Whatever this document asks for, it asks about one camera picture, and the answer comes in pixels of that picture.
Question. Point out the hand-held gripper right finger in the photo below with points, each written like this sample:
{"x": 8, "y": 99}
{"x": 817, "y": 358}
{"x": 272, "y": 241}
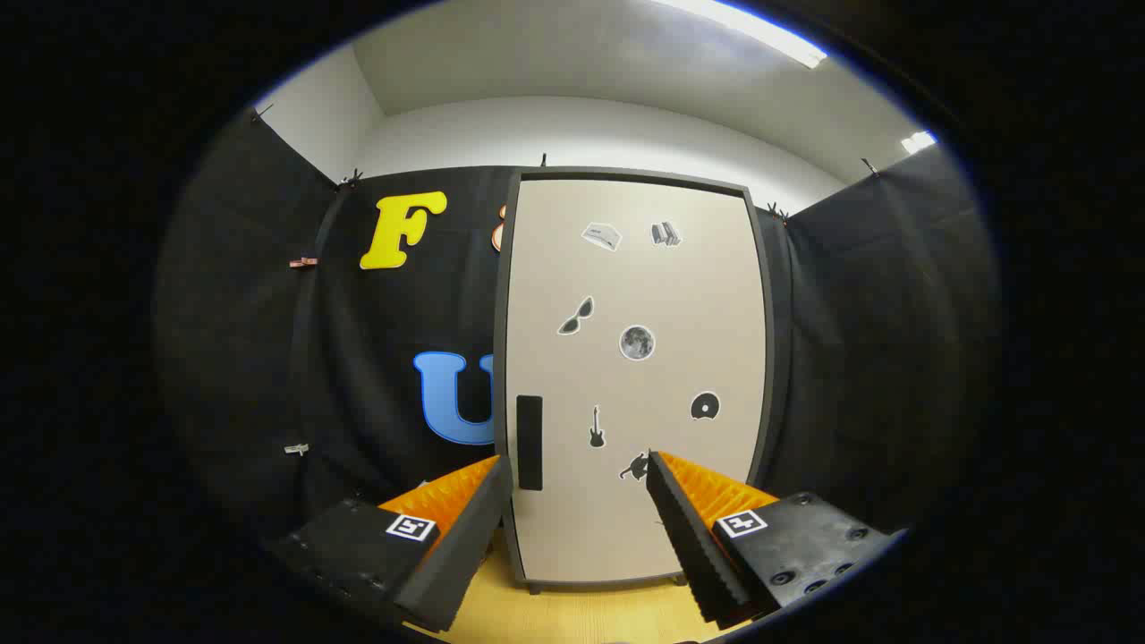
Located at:
{"x": 689, "y": 546}

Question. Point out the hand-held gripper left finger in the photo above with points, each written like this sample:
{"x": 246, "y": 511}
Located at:
{"x": 470, "y": 546}

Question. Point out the beige cabinet door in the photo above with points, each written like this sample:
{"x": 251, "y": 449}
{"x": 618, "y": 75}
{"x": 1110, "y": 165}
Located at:
{"x": 626, "y": 286}

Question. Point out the silver clip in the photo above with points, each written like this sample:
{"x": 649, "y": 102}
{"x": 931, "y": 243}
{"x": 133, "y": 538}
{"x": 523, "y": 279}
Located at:
{"x": 296, "y": 448}

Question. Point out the black backdrop cloth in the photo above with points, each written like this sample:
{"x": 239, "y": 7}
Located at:
{"x": 358, "y": 358}

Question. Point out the dark grey cabinet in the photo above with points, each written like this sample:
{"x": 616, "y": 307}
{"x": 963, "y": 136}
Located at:
{"x": 502, "y": 286}

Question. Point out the small ceiling light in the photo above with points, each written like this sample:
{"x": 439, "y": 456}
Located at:
{"x": 919, "y": 141}

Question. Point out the long ceiling light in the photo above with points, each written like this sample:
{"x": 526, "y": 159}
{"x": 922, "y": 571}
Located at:
{"x": 760, "y": 31}

